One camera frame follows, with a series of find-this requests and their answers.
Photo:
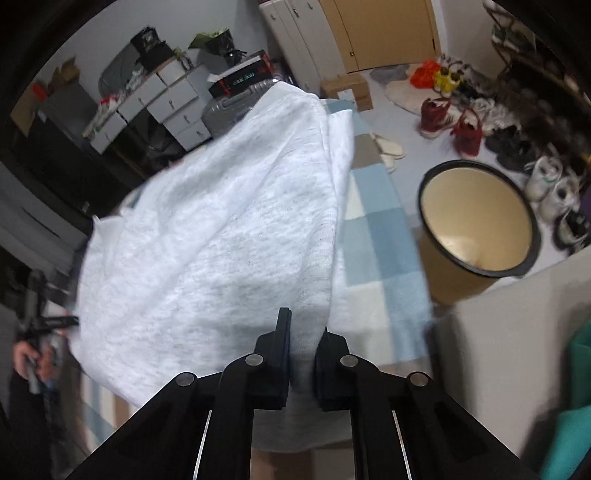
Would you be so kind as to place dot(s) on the yellow bucket with black rim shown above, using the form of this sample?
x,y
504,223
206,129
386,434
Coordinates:
x,y
475,217

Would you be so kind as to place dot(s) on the white wardrobe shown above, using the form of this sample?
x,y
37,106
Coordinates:
x,y
300,41

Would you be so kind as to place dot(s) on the open cardboard box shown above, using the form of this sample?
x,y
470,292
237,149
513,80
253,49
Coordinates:
x,y
62,74

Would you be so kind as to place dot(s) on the light grey hoodie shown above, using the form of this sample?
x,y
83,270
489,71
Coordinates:
x,y
217,240

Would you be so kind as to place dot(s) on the person's left hand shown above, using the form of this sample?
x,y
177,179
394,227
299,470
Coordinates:
x,y
23,360

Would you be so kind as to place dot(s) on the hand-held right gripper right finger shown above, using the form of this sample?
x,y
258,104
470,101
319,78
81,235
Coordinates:
x,y
328,360

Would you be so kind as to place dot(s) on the orange plastic bag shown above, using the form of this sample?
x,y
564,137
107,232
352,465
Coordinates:
x,y
422,76

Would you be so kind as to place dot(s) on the row of assorted shoes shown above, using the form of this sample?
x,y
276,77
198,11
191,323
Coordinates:
x,y
466,129

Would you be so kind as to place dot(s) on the person's left forearm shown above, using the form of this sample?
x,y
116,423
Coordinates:
x,y
27,424

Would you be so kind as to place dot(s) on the round beige rug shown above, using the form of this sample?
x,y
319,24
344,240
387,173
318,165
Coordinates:
x,y
404,97

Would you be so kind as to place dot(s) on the checkered blanket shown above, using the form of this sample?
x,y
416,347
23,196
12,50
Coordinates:
x,y
378,240

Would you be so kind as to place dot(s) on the black box with red trim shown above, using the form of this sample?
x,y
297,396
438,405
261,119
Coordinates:
x,y
242,78

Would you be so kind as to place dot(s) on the white slipper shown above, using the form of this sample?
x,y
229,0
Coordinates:
x,y
388,162
390,146

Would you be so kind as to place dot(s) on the brown cardboard box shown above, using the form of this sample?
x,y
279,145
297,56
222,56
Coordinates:
x,y
346,90

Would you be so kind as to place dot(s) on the wooden door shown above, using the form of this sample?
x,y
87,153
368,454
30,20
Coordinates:
x,y
383,32

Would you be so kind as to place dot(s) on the silver suitcase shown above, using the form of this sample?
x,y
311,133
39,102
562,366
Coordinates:
x,y
226,108

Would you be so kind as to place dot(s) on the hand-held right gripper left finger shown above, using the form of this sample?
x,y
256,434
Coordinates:
x,y
280,355

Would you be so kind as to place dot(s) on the white drawer cabinet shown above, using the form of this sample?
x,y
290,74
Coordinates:
x,y
175,101

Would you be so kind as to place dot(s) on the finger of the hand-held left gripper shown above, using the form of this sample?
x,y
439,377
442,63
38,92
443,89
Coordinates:
x,y
62,322

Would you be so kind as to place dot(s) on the metal shoe rack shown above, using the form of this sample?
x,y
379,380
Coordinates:
x,y
545,60

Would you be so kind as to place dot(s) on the teal cloth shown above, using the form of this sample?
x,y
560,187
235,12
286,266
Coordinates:
x,y
570,443

